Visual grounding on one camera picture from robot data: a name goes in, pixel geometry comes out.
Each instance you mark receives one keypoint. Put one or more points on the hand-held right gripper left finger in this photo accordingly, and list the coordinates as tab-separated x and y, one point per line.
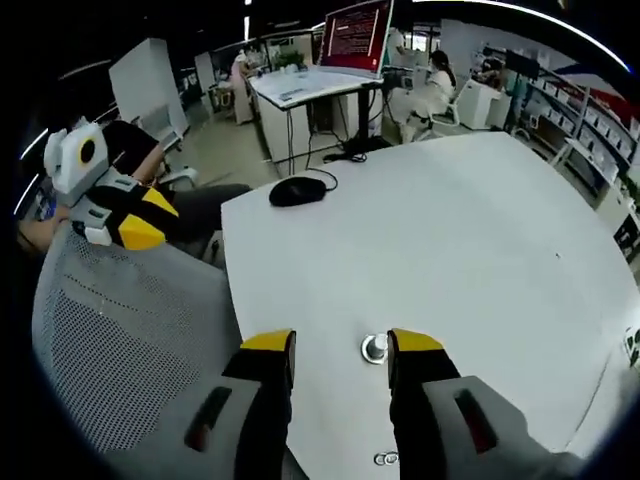
235	415

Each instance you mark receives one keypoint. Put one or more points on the black monitor on stand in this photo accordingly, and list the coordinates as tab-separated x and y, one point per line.
522	65

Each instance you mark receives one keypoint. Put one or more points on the white office chair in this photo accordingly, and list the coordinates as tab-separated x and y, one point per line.
445	117

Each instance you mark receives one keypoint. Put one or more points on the large steel threaded stud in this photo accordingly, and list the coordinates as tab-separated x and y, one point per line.
378	342

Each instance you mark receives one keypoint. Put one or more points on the black computer mouse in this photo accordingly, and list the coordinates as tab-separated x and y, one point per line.
297	192

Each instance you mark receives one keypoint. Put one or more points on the person's left hand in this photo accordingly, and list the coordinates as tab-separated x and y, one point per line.
47	227

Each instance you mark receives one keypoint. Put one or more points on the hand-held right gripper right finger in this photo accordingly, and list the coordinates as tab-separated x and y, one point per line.
450	410

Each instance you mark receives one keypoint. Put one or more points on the potted green plant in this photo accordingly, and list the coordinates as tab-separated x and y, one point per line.
634	345

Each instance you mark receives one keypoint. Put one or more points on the white cabinet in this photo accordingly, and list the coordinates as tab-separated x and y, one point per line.
485	105

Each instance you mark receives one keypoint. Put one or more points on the white laptop with red screen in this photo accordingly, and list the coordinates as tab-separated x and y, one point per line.
355	35

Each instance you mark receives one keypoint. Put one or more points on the large steel washer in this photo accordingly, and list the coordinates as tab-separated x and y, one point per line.
369	356

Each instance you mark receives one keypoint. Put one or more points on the shelf with white bins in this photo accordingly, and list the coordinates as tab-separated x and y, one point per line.
590	120

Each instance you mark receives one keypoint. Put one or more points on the small steel washer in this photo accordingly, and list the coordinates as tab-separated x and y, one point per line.
394	458
380	459

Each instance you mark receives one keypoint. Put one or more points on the white standing desk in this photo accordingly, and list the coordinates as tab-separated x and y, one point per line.
300	95

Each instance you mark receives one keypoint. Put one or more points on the grey mesh office chair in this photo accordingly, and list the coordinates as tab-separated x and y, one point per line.
125	340

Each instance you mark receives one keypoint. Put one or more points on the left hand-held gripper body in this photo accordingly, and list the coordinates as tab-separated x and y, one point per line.
75	165

